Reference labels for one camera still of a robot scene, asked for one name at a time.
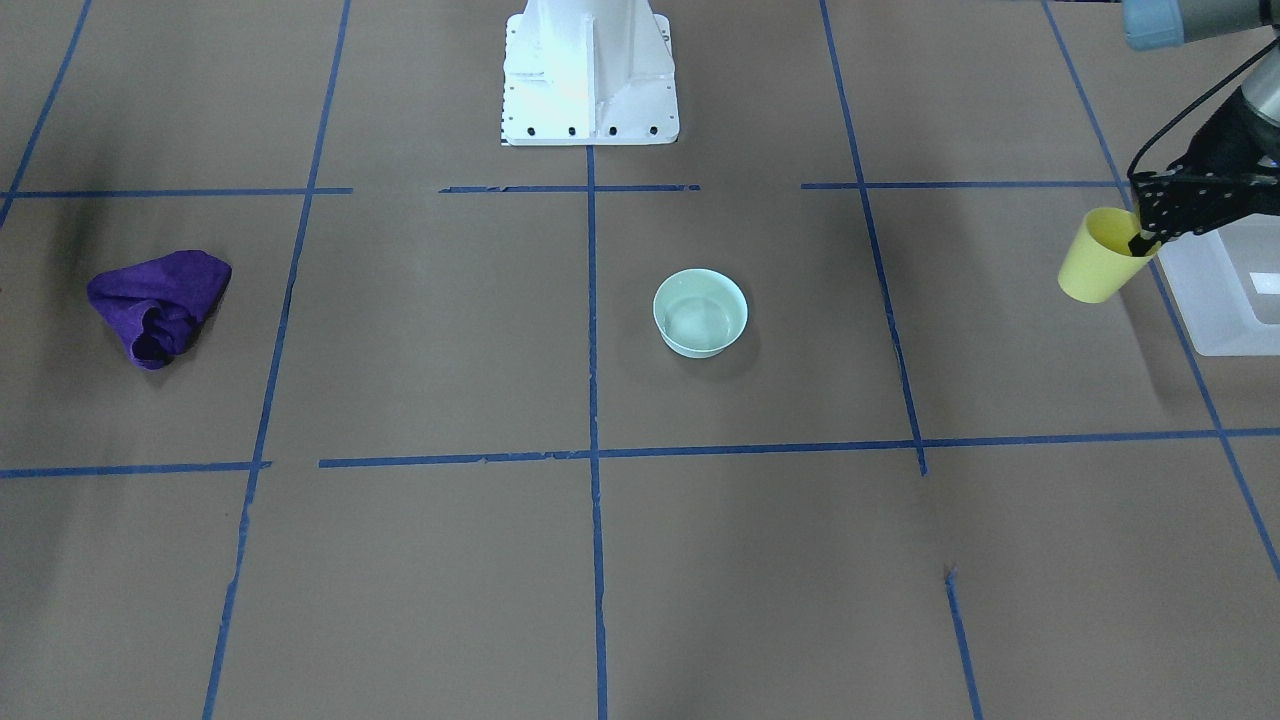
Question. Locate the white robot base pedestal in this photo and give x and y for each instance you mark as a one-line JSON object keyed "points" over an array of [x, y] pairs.
{"points": [[589, 73]]}

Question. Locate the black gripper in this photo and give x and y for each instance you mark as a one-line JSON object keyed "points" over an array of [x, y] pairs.
{"points": [[1231, 139]]}

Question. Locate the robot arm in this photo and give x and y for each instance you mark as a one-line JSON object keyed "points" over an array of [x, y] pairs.
{"points": [[1155, 25]]}

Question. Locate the light green bowl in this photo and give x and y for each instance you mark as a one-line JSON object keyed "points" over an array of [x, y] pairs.
{"points": [[699, 312]]}

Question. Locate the yellow plastic cup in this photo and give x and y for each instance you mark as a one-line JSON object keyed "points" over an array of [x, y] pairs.
{"points": [[1097, 263]]}

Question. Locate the translucent white storage box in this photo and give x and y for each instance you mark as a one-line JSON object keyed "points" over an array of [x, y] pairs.
{"points": [[1226, 286]]}

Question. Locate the purple cloth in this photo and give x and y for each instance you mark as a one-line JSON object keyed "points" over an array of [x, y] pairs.
{"points": [[159, 308]]}

